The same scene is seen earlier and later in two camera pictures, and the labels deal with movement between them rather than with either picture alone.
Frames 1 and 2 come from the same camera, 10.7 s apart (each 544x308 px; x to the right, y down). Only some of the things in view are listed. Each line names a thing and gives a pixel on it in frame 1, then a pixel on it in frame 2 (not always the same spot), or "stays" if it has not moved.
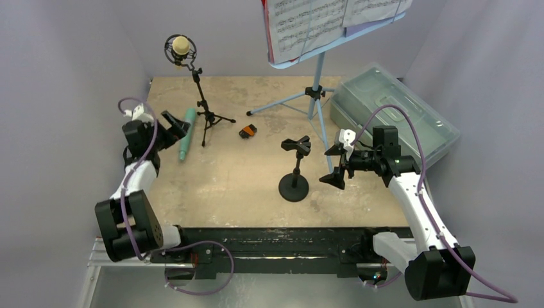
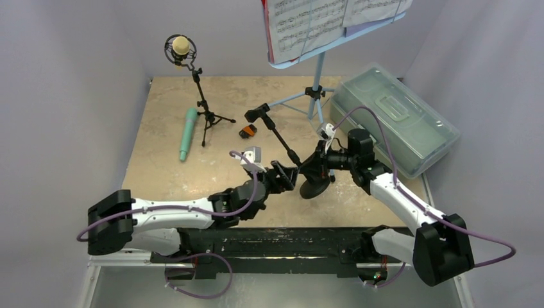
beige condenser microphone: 181,50 stays
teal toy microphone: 189,117 stays
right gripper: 345,162 -> 320,161
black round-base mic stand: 294,187 -> 310,188
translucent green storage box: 375,96 stays
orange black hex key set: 247,131 stays
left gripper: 178,130 -> 285,179
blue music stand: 316,93 stays
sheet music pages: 292,27 stays
